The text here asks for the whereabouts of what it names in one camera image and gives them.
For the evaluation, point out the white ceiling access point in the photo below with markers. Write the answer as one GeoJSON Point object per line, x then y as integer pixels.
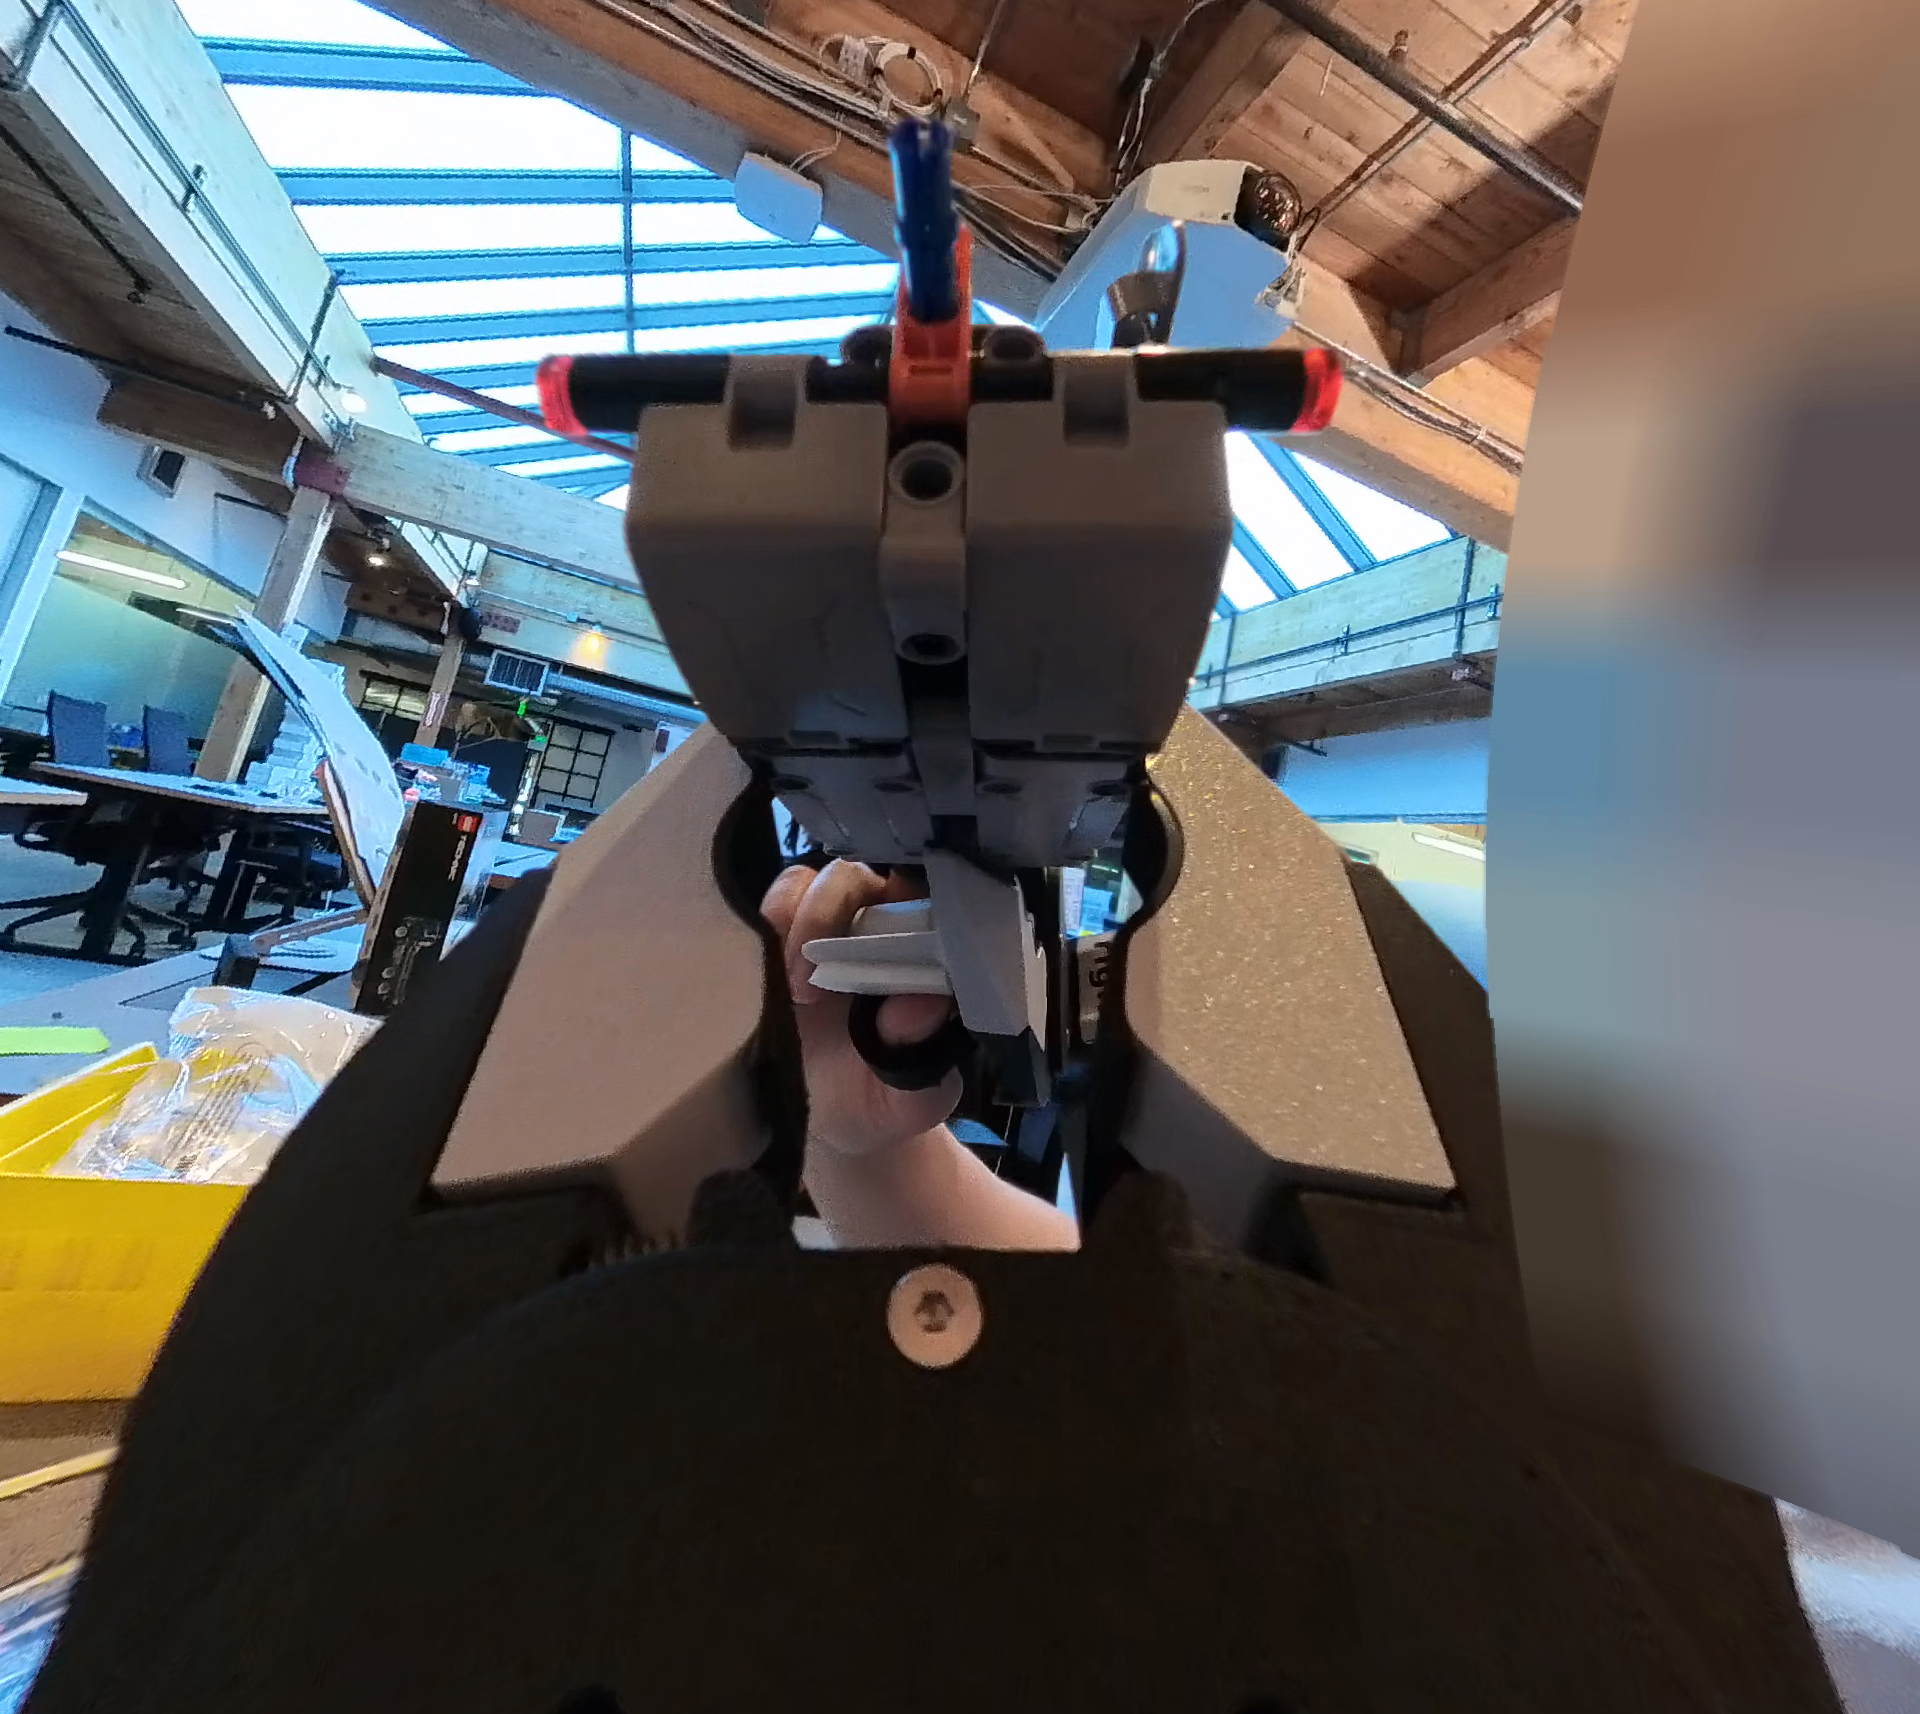
{"type": "Point", "coordinates": [777, 194]}

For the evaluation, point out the person's right hand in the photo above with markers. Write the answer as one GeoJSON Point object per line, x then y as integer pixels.
{"type": "Point", "coordinates": [824, 889]}

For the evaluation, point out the black product box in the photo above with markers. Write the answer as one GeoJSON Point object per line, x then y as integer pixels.
{"type": "Point", "coordinates": [420, 905]}

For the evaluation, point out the leaning white board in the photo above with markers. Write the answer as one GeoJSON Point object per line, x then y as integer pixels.
{"type": "Point", "coordinates": [322, 724]}

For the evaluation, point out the yellow parts bin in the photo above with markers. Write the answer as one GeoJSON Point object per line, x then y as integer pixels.
{"type": "Point", "coordinates": [91, 1278]}

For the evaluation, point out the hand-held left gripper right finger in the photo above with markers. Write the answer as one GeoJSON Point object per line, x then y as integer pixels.
{"type": "Point", "coordinates": [1291, 994]}

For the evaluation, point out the wooden office desk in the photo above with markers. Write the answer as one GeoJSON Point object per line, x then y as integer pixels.
{"type": "Point", "coordinates": [164, 792]}

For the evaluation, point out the grey building block robot model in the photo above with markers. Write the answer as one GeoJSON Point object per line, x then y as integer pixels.
{"type": "Point", "coordinates": [780, 574]}

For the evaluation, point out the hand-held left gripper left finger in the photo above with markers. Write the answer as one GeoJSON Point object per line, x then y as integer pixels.
{"type": "Point", "coordinates": [601, 994]}

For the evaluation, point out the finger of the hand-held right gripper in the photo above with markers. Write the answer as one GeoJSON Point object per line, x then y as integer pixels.
{"type": "Point", "coordinates": [991, 948]}
{"type": "Point", "coordinates": [885, 961]}

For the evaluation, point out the white ceiling projector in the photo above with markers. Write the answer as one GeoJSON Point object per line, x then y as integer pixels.
{"type": "Point", "coordinates": [1154, 228]}

